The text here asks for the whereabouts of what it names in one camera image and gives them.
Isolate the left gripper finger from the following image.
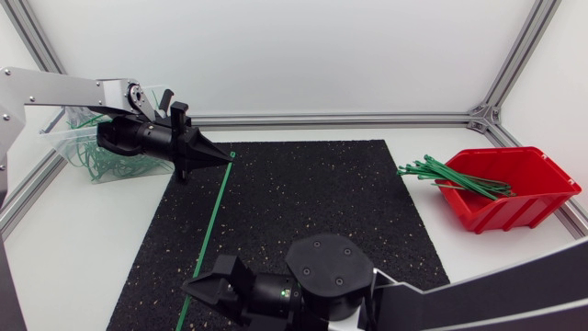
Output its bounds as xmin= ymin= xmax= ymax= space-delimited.
xmin=188 ymin=149 xmax=232 ymax=175
xmin=189 ymin=127 xmax=235 ymax=162

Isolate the green cable tie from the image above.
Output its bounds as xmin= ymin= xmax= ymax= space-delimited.
xmin=175 ymin=151 xmax=236 ymax=331

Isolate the bundle of green cable ties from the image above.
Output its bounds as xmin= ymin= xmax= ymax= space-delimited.
xmin=396 ymin=154 xmax=517 ymax=202
xmin=63 ymin=89 xmax=174 ymax=182

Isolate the clear plastic bin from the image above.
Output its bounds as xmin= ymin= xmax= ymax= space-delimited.
xmin=39 ymin=84 xmax=175 ymax=185

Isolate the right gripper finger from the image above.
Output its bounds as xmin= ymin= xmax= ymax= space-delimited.
xmin=181 ymin=269 xmax=231 ymax=298
xmin=187 ymin=290 xmax=245 ymax=323

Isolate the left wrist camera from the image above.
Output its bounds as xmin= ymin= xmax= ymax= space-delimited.
xmin=158 ymin=88 xmax=175 ymax=112

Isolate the black speckled mat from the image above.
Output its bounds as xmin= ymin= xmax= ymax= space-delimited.
xmin=106 ymin=139 xmax=451 ymax=331

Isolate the red plastic box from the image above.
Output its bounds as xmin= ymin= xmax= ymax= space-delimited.
xmin=434 ymin=146 xmax=582 ymax=235

